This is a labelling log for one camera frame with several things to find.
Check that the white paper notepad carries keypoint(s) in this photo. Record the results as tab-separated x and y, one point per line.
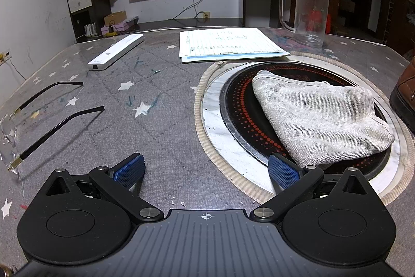
227	43

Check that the rimless eyeglasses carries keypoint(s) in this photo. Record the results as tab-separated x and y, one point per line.
17	162

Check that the round black induction cooktop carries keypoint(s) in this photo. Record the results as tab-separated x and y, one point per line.
240	114

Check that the grey star-print table mat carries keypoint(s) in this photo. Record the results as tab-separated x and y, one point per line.
146	140

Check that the red plastic stool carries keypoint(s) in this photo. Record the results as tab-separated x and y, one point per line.
328	24

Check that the wall outlet under television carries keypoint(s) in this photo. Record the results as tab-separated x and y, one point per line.
205	14

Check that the grey white cloth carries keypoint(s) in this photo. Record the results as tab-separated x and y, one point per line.
317	118

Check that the dark low television stand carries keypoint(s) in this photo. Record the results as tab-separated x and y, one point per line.
188	24

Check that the clear glass jar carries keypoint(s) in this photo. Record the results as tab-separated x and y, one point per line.
308	14

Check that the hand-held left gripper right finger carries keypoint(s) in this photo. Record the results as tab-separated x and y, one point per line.
283	170

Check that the white shelf drawer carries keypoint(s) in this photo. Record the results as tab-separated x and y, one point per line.
79	1

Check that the small cardboard box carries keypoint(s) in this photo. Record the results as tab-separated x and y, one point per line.
115	17

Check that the wall outlet with yellow plug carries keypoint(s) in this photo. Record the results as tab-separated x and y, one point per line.
6	54

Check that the brown leather shoe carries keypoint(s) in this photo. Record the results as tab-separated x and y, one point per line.
405	85

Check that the white bar-shaped device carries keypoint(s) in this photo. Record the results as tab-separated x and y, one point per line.
113	53

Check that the pink flat box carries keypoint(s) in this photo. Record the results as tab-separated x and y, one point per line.
121	27

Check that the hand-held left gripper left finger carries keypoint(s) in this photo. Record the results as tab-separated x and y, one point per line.
131	168

